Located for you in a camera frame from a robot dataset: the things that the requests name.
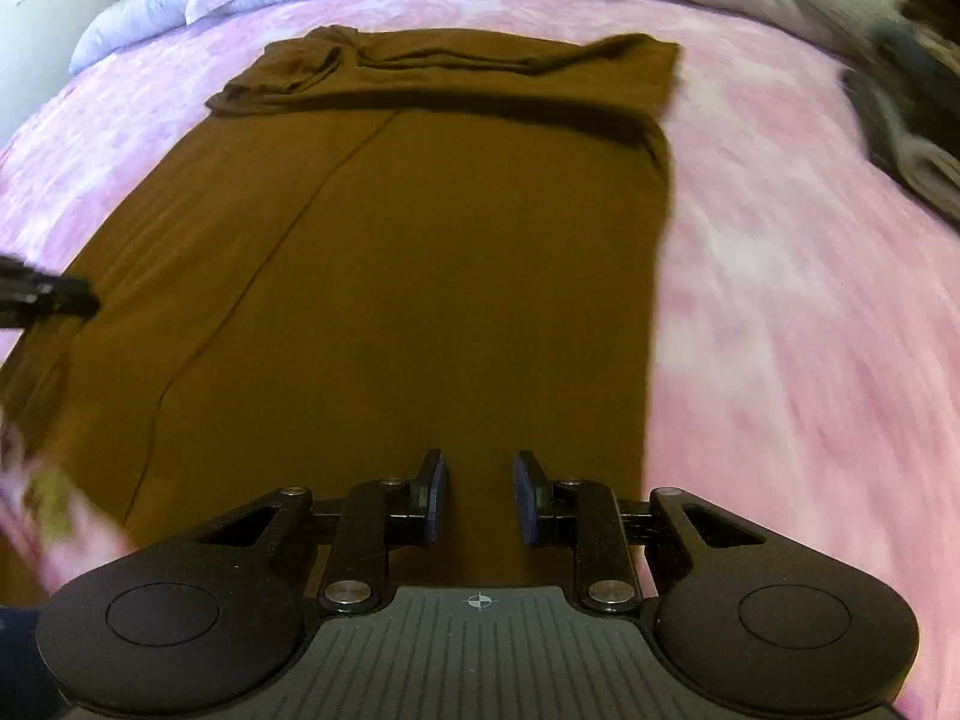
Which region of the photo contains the pink mottled bed sheet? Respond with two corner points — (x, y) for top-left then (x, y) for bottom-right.
(0, 0), (960, 713)

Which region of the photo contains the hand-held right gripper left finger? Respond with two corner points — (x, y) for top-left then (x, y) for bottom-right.
(191, 450), (451, 613)

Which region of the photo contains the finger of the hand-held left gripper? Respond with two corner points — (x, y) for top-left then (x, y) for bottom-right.
(0, 255), (101, 329)

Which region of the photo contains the brown garment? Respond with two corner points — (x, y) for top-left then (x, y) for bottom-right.
(0, 26), (682, 610)

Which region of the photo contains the pink floral cloth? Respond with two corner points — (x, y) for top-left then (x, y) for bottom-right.
(0, 412), (136, 605)

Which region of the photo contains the pile of dark clothes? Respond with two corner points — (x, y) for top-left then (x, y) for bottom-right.
(838, 0), (960, 222)

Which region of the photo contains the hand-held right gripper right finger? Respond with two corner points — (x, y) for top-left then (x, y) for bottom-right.
(511, 450), (767, 613)

